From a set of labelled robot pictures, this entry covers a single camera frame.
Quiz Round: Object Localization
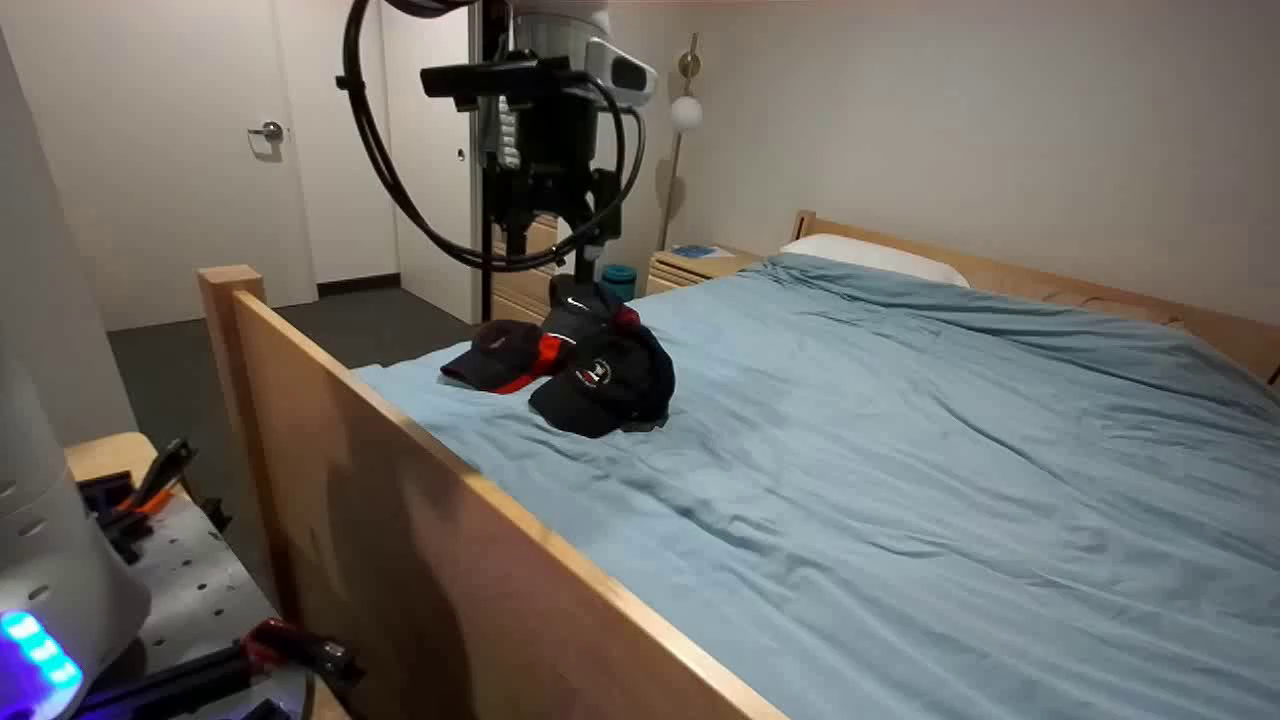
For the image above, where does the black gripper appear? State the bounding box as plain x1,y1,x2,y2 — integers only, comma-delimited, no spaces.
491,90,594,257

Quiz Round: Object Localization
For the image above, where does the black cap white swoosh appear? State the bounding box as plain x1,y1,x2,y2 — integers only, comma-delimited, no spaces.
544,275,617,338

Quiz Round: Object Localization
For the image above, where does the black cap orange brim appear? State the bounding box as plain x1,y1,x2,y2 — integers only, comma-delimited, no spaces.
445,321,569,393

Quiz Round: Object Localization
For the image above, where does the black cap red white logo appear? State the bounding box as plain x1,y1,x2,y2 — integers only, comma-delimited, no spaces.
532,326,674,436

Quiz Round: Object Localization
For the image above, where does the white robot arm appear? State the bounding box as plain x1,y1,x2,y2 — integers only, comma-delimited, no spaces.
5,266,476,717

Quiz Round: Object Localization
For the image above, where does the teal round container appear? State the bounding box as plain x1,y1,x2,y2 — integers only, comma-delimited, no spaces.
601,262,635,299

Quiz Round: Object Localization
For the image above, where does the wooden nightstand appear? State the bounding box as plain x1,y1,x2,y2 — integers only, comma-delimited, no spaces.
644,245,751,296

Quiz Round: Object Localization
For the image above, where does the white pillow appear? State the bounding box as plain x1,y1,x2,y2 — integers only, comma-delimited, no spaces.
778,231,973,286

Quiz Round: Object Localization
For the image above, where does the white door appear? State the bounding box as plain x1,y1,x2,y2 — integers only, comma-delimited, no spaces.
5,0,317,326

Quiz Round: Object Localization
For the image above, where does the blue bed sheet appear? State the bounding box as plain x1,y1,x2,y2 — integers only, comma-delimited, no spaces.
372,257,1280,720

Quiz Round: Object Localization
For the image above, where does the black orange clamp tool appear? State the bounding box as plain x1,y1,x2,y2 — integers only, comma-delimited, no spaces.
244,620,363,689

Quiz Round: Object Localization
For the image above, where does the perforated metal work table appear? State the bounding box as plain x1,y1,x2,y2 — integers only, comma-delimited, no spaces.
125,496,313,720

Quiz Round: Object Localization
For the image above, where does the globe wall lamp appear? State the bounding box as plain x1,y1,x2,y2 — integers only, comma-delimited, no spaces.
658,41,702,231

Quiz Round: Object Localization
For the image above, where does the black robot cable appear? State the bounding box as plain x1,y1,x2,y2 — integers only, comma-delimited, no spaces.
337,0,646,275

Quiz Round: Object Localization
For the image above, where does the wooden bed frame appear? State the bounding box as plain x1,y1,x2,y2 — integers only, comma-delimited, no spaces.
197,208,1280,720

